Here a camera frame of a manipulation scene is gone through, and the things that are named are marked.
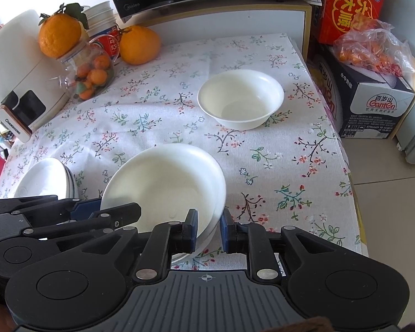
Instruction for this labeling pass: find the plain white plate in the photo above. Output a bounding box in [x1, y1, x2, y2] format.
[14, 157, 79, 199]

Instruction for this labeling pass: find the large white bowl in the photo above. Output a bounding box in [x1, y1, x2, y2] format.
[101, 144, 223, 232]
[197, 70, 285, 130]

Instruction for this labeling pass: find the small white bowl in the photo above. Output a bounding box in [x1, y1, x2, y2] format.
[171, 175, 228, 265]

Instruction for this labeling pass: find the white air fryer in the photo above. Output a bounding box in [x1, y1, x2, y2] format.
[0, 10, 69, 143]

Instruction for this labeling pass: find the glass jar of small oranges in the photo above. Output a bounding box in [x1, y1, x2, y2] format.
[58, 40, 115, 101]

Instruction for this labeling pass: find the large orange on table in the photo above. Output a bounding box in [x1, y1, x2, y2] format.
[119, 25, 162, 65]

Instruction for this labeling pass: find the red paper cup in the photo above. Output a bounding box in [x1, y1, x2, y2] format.
[89, 30, 120, 61]

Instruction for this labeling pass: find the Ganten water carton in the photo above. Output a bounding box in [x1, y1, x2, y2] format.
[309, 43, 415, 139]

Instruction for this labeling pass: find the orange with leaves on jar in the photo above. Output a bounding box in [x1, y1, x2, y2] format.
[38, 2, 89, 58]

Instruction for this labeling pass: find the white wooden shelf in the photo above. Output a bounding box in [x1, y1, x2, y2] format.
[121, 1, 312, 58]

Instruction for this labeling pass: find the stack of paper cups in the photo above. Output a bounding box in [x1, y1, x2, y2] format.
[84, 1, 116, 38]

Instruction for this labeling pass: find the bag of small oranges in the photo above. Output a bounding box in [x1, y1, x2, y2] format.
[333, 14, 415, 77]

